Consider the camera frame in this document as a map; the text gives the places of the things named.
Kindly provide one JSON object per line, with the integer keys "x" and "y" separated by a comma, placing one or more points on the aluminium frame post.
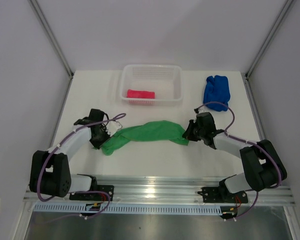
{"x": 38, "y": 12}
{"x": 274, "y": 29}

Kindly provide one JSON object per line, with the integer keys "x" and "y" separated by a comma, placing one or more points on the right aluminium frame post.
{"x": 274, "y": 29}

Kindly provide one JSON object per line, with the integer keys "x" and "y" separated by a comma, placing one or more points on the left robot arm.
{"x": 50, "y": 174}

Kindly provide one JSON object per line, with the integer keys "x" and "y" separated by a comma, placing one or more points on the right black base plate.
{"x": 215, "y": 195}

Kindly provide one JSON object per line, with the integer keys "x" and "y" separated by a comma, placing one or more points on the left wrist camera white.
{"x": 113, "y": 127}

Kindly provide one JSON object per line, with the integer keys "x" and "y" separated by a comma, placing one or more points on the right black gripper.
{"x": 188, "y": 134}

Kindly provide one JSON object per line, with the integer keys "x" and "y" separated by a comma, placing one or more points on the left aluminium frame post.
{"x": 38, "y": 12}

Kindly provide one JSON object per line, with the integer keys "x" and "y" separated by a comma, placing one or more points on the slotted cable duct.
{"x": 121, "y": 208}

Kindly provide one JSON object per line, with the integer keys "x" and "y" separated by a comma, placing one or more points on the pink towel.
{"x": 140, "y": 94}

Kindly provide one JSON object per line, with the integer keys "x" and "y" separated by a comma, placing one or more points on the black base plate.
{"x": 97, "y": 195}
{"x": 215, "y": 195}

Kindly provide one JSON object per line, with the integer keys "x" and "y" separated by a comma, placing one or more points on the aluminium mounting rail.
{"x": 168, "y": 191}

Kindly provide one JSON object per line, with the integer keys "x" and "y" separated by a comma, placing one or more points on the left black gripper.
{"x": 97, "y": 144}

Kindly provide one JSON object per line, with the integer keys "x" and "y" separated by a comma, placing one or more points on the blue towel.
{"x": 217, "y": 93}

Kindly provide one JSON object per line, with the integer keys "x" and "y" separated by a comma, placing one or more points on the white plastic basket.
{"x": 165, "y": 81}

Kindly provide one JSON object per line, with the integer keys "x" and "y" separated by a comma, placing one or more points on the green towel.
{"x": 152, "y": 131}

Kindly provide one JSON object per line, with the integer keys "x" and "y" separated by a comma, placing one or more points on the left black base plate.
{"x": 97, "y": 195}

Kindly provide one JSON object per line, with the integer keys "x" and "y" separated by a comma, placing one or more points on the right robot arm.
{"x": 262, "y": 166}

